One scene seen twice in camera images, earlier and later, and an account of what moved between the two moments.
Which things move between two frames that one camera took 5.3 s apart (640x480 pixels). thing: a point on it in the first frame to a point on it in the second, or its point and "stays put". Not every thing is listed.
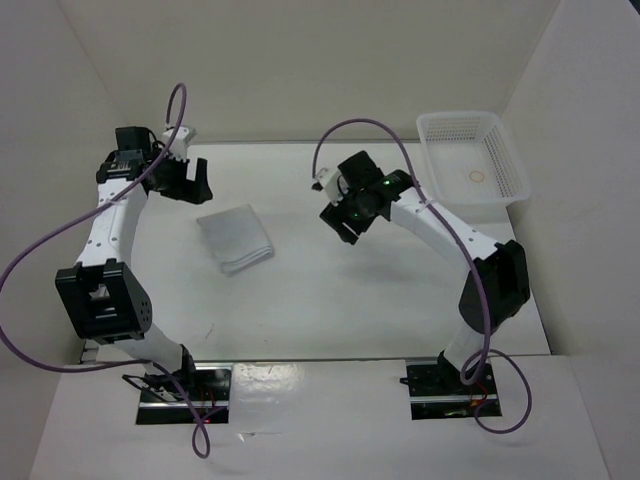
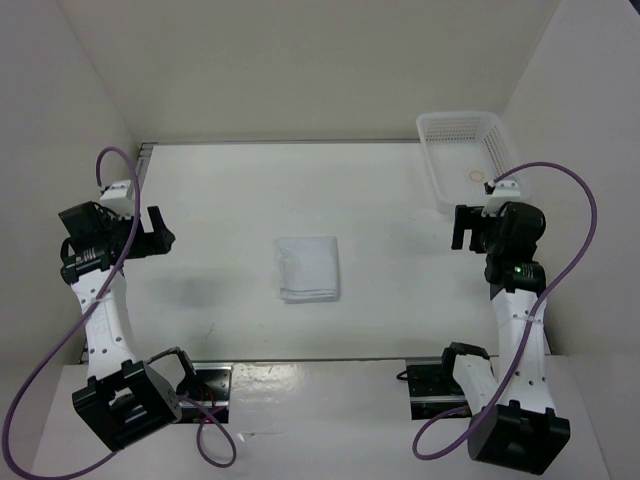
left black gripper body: (171, 175) to (152, 243)
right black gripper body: (351, 211) to (485, 234)
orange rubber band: (478, 172) stays put
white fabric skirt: (236, 238) to (309, 269)
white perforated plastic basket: (472, 160) stays put
